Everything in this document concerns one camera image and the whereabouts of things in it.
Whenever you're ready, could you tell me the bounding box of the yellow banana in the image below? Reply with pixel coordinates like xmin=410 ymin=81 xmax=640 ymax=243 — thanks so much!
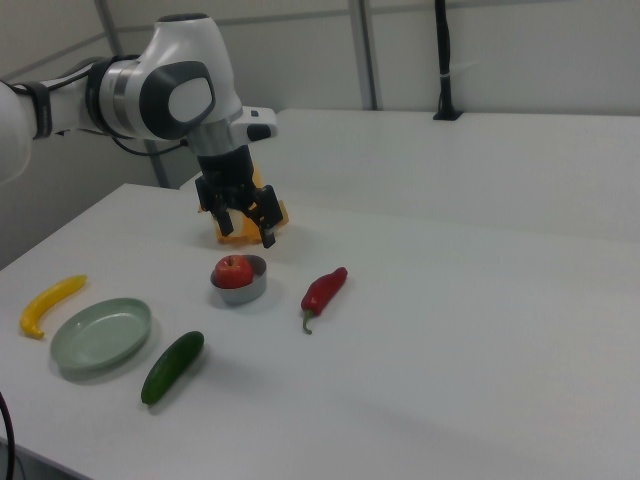
xmin=19 ymin=274 xmax=89 ymax=342

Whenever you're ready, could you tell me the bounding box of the pale green plastic plate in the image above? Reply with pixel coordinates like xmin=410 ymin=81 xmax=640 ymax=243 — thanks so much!
xmin=49 ymin=297 xmax=154 ymax=373

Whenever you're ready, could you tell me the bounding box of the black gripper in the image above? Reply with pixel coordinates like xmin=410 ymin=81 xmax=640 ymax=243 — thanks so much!
xmin=194 ymin=145 xmax=280 ymax=250

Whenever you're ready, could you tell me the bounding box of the orange plush toy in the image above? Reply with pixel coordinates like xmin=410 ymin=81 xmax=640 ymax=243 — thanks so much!
xmin=197 ymin=163 xmax=291 ymax=248

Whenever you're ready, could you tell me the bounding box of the black strap on arm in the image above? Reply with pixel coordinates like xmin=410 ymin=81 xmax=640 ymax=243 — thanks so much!
xmin=25 ymin=81 xmax=55 ymax=142

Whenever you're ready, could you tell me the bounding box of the red apple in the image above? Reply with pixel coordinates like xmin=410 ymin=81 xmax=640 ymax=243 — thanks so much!
xmin=214 ymin=254 xmax=255 ymax=290

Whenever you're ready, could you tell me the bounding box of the green cucumber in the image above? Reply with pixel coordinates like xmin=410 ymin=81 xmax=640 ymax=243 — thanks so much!
xmin=140 ymin=330 xmax=206 ymax=406

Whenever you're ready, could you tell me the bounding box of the black cable at table edge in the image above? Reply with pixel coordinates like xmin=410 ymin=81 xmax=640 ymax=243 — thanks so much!
xmin=0 ymin=389 xmax=19 ymax=480

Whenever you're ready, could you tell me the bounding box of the black camera stand pole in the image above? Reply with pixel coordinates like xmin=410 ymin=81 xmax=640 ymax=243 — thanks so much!
xmin=432 ymin=0 xmax=464 ymax=123

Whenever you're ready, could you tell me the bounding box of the red chili pepper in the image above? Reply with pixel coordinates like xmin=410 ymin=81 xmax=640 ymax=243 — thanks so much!
xmin=300 ymin=266 xmax=349 ymax=336

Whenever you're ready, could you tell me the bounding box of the round metal bowl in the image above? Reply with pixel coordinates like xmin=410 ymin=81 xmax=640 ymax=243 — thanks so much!
xmin=208 ymin=254 xmax=269 ymax=307

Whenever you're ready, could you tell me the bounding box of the black cable along robot arm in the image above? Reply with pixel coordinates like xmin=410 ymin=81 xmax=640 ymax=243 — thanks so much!
xmin=2 ymin=59 xmax=189 ymax=158

